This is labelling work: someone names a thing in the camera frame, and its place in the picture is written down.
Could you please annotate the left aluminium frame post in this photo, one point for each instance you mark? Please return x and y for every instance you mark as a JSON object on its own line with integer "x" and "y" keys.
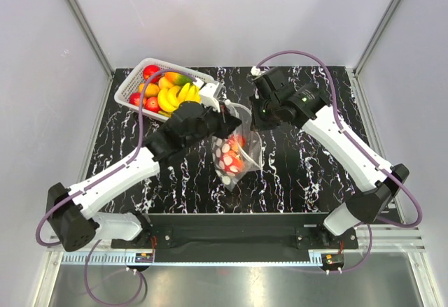
{"x": 88, "y": 33}

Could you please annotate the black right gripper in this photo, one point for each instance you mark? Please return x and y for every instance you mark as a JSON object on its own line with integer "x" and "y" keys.
{"x": 255, "y": 100}

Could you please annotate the green orange mango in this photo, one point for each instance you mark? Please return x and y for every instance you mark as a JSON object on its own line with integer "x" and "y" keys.
{"x": 177, "y": 78}

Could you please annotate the red apple back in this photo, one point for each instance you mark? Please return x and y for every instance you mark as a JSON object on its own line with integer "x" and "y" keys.
{"x": 149, "y": 71}

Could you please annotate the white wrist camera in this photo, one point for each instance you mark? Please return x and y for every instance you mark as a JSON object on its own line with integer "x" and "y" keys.
{"x": 257, "y": 72}
{"x": 208, "y": 93}

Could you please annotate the right connector board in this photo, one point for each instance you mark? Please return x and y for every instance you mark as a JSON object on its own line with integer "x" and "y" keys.
{"x": 337, "y": 258}

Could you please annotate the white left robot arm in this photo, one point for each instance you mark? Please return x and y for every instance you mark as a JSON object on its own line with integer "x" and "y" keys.
{"x": 74, "y": 212}

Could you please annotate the white plastic fruit basket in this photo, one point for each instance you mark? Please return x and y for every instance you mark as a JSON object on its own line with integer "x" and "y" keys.
{"x": 131, "y": 83}

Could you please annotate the aluminium front rail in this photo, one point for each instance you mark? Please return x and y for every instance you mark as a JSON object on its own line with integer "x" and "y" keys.
{"x": 375, "y": 239}

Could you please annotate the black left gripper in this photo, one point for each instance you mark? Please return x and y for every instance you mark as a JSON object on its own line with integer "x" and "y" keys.
{"x": 227, "y": 122}

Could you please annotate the small red apple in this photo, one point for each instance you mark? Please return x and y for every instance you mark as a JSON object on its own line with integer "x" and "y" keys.
{"x": 152, "y": 105}
{"x": 136, "y": 99}

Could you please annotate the small red apple front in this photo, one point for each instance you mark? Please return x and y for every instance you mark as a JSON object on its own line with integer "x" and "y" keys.
{"x": 136, "y": 99}

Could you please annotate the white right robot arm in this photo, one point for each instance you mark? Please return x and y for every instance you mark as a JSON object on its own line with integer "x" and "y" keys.
{"x": 309, "y": 109}

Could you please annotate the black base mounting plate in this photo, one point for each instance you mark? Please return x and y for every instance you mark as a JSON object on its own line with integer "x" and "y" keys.
{"x": 237, "y": 238}

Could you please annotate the connector board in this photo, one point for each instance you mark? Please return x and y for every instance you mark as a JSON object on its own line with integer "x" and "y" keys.
{"x": 144, "y": 257}
{"x": 337, "y": 258}

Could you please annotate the right aluminium frame post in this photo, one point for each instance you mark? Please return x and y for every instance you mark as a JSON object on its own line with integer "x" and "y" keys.
{"x": 381, "y": 27}

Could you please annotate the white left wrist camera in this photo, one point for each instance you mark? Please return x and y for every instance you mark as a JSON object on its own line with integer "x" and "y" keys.
{"x": 208, "y": 93}

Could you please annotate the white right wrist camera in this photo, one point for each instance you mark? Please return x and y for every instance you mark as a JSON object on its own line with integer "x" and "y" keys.
{"x": 257, "y": 72}

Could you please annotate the clear dotted zip top bag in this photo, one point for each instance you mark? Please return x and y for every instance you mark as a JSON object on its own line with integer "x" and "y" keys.
{"x": 241, "y": 152}

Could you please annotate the left connector board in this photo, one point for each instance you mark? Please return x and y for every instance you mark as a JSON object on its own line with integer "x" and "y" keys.
{"x": 144, "y": 257}

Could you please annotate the small red apple middle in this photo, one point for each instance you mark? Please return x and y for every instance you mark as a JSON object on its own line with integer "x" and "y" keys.
{"x": 152, "y": 105}

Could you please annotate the yellow banana bunch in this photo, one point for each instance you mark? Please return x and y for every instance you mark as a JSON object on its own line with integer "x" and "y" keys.
{"x": 170, "y": 99}

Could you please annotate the aluminium frame post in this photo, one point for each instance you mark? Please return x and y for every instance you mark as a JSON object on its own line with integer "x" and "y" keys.
{"x": 381, "y": 27}
{"x": 88, "y": 33}

